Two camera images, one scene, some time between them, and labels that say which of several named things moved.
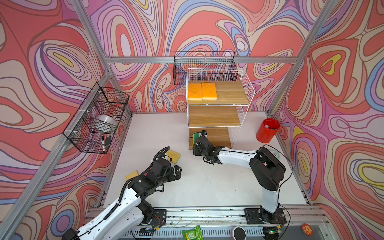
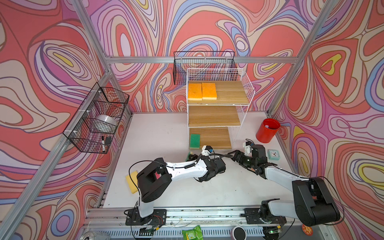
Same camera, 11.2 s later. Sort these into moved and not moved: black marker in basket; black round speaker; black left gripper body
Moved: black left gripper body
Not moved: black marker in basket; black round speaker
